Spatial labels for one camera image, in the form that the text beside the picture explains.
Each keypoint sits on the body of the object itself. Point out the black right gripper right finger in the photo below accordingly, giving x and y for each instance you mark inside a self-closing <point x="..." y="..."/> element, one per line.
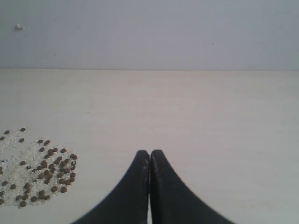
<point x="171" y="201"/>

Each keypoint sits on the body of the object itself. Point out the white wall plug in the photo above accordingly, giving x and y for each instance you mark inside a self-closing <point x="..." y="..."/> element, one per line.
<point x="19" y="27"/>

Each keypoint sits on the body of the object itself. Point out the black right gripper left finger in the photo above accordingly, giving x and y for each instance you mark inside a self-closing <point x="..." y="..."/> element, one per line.
<point x="128" y="202"/>

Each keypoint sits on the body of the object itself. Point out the pile of beans and rice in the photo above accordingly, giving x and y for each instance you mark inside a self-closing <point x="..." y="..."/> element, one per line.
<point x="32" y="173"/>

